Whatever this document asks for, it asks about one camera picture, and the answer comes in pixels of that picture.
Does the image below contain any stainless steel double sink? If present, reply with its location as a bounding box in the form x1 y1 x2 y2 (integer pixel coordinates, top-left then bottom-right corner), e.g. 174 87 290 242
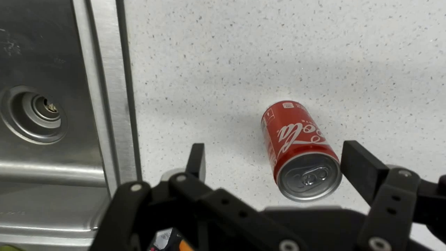
0 0 143 248

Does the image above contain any red soda can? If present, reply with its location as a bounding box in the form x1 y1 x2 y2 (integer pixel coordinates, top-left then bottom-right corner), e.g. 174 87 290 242
260 98 344 202

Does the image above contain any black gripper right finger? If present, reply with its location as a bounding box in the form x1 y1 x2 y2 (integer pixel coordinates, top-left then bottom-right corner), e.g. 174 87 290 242
340 139 446 251

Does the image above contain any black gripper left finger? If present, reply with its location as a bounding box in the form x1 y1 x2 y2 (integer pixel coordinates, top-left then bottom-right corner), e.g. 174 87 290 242
89 142 308 251

